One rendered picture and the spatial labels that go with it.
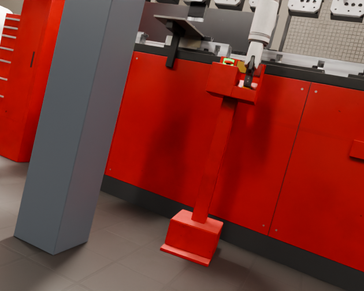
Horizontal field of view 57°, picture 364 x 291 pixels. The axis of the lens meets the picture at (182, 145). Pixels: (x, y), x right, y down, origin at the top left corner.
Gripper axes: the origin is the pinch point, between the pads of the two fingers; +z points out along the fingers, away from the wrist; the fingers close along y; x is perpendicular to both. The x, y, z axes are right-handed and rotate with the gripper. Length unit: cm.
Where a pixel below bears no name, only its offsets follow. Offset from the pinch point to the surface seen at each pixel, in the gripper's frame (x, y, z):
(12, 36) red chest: -198, -89, 0
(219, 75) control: -11.0, 6.1, 0.8
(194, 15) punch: -43, -50, -32
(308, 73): 23.2, -21.0, -10.1
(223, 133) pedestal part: -4.0, 3.0, 22.8
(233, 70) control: -6.0, 5.9, -2.6
